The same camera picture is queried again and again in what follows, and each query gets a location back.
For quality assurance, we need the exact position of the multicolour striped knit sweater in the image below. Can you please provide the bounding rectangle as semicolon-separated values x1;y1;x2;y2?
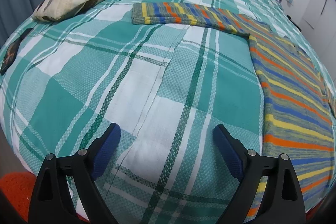
132;2;335;210

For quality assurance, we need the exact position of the orange knit cushion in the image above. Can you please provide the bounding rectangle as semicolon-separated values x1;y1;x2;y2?
1;171;89;223

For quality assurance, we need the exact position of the black smartphone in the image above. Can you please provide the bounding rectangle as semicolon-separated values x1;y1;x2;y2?
1;28;33;76

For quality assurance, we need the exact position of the teal white plaid bedsheet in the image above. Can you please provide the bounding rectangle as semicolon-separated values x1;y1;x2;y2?
1;0;335;223

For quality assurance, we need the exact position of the white wardrobe door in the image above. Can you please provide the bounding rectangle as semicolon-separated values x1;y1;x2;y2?
299;0;336;54

